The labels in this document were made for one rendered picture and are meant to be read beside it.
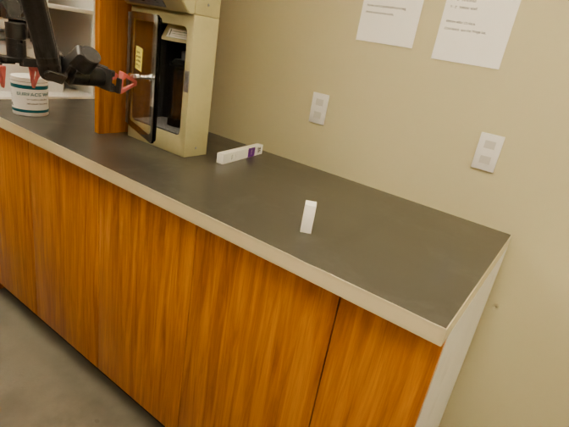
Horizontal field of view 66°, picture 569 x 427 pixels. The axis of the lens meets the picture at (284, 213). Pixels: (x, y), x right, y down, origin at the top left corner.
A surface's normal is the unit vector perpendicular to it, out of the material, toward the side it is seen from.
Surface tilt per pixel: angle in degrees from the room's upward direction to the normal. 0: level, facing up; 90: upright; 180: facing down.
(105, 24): 90
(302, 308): 90
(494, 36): 90
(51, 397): 0
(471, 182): 90
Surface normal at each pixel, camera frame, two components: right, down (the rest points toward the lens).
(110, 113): 0.80, 0.33
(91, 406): 0.16, -0.92
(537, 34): -0.58, 0.21
